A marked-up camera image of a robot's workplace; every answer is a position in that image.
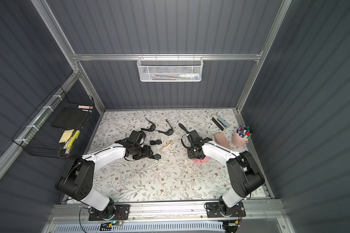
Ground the pink cloth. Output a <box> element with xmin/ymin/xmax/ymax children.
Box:
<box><xmin>192</xmin><ymin>156</ymin><xmax>210</xmax><ymax>165</ymax></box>

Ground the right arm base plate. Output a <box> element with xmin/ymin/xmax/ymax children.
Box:
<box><xmin>204</xmin><ymin>202</ymin><xmax>246</xmax><ymax>218</ymax></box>

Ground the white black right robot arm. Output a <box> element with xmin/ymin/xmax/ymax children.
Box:
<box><xmin>181</xmin><ymin>130</ymin><xmax>265</xmax><ymax>216</ymax></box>

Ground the black narrow strap watch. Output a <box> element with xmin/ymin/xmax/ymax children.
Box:
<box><xmin>149</xmin><ymin>139</ymin><xmax>162</xmax><ymax>145</ymax></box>

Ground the black wire basket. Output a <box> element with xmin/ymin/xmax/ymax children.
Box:
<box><xmin>12</xmin><ymin>88</ymin><xmax>95</xmax><ymax>158</ymax></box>

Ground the coloured markers bunch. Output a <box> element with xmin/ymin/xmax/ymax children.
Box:
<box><xmin>236</xmin><ymin>126</ymin><xmax>252</xmax><ymax>138</ymax></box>

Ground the pink pen cup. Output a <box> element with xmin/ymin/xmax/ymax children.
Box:
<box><xmin>231</xmin><ymin>131</ymin><xmax>249</xmax><ymax>148</ymax></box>

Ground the green dial watch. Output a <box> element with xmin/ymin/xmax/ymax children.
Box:
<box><xmin>153</xmin><ymin>154</ymin><xmax>161</xmax><ymax>160</ymax></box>

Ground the black notebook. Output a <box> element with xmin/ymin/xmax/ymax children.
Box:
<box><xmin>51</xmin><ymin>108</ymin><xmax>89</xmax><ymax>130</ymax></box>

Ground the yellow sticky note pad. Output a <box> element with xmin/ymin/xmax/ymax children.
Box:
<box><xmin>59</xmin><ymin>129</ymin><xmax>74</xmax><ymax>143</ymax></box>

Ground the beige strap watch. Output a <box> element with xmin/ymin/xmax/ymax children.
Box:
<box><xmin>159</xmin><ymin>140</ymin><xmax>173</xmax><ymax>151</ymax></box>

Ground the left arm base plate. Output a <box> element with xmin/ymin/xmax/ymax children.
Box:
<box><xmin>88</xmin><ymin>204</ymin><xmax>131</xmax><ymax>221</ymax></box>

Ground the black strap wristwatch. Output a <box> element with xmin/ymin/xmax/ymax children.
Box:
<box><xmin>157</xmin><ymin>119</ymin><xmax>175</xmax><ymax>136</ymax></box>

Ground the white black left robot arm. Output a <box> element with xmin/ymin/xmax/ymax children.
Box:
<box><xmin>55</xmin><ymin>131</ymin><xmax>161</xmax><ymax>220</ymax></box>

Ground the pink case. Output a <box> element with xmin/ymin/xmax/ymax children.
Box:
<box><xmin>214</xmin><ymin>132</ymin><xmax>232</xmax><ymax>150</ymax></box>

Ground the white wire basket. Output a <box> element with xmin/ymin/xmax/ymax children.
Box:
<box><xmin>137</xmin><ymin>57</ymin><xmax>204</xmax><ymax>82</ymax></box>

